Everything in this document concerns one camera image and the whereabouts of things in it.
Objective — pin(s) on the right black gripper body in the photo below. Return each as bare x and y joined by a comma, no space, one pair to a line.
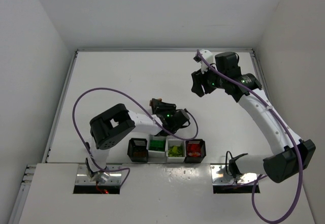
203,82

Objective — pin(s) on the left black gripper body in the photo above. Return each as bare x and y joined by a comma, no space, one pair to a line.
163,107

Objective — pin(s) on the tan lego plate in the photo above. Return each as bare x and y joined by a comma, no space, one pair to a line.
153,101
139,154

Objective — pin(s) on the lime curved lego brick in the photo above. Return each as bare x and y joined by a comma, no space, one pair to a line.
173,150

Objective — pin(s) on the long green lego brick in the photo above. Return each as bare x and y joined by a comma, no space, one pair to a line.
156,145

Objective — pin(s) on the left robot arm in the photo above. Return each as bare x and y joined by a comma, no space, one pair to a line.
112,126

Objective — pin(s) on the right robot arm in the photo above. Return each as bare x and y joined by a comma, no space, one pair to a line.
290,153

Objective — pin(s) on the left white bin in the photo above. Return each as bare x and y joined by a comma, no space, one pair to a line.
154,153

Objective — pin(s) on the white bin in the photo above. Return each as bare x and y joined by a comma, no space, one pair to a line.
154,153
173,158

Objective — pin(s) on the right white bin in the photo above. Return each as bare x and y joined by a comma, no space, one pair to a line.
173,158

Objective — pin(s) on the far left black bin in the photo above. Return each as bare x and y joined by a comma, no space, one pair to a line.
137,150

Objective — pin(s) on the black bin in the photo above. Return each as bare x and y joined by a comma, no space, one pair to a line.
195,160
137,150

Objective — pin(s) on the far right black bin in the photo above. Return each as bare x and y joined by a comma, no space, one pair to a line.
195,160

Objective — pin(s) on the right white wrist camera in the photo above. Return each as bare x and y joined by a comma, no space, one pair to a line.
204,57

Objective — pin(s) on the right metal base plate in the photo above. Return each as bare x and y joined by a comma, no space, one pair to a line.
221,178

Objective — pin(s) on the metal base plate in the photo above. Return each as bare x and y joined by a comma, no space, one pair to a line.
221,178
111,178

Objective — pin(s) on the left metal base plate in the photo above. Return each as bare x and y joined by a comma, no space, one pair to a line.
111,178

